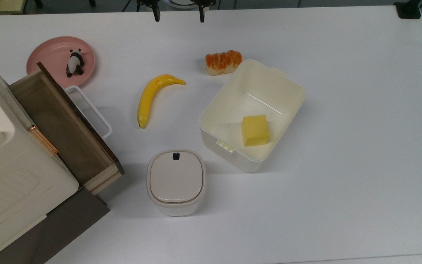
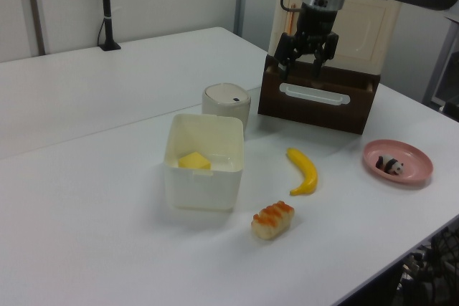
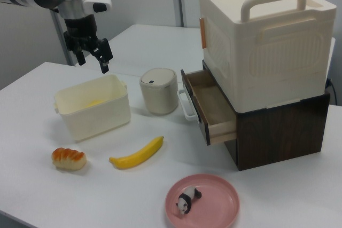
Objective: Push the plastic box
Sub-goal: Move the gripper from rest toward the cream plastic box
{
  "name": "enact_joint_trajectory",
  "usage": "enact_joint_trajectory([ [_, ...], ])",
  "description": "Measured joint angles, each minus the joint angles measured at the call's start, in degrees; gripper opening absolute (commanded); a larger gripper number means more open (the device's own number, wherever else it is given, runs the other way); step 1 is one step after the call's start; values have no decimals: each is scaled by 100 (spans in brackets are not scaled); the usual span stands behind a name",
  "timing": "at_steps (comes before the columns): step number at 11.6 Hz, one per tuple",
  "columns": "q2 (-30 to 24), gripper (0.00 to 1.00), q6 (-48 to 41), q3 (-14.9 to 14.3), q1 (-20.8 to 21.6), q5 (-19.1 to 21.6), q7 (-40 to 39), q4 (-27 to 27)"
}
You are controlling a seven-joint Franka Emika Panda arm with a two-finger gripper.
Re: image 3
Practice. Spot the small panda figurine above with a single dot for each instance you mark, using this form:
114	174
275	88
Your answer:
188	197

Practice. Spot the pink round plate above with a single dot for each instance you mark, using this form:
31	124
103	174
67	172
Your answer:
213	206

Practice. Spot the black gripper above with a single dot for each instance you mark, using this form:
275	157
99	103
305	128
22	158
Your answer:
80	31

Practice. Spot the dark brown wooden cabinet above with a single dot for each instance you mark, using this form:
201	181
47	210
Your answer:
280	137

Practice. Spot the small beige lidded trash can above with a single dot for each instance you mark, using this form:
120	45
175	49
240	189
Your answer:
160	97

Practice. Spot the toy bread loaf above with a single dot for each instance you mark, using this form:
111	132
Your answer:
69	158

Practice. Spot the cream plastic box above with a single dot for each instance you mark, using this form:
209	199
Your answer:
101	121

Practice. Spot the yellow toy banana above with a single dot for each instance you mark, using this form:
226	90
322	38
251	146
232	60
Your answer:
139	154

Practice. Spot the grey metal pole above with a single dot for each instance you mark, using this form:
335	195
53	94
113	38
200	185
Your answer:
61	33

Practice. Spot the large cream storage box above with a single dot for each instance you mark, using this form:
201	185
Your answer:
267	59

